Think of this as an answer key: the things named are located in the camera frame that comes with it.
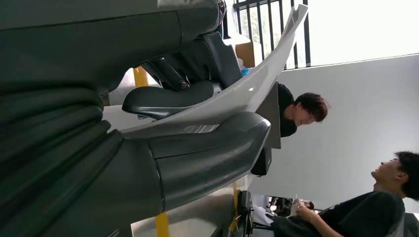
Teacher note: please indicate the clear water bottle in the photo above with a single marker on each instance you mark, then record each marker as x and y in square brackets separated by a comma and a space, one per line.
[245, 70]

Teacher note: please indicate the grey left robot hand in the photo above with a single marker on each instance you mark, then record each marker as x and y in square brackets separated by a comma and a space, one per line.
[82, 42]

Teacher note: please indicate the person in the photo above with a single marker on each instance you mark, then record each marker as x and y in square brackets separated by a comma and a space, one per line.
[311, 104]
[360, 216]

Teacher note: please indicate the cardboard box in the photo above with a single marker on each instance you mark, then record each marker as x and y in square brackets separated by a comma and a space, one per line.
[245, 54]

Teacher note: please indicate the grey laptop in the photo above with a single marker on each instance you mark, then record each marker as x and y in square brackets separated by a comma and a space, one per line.
[271, 124]

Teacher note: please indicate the black window railing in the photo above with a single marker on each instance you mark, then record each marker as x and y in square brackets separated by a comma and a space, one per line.
[306, 39]

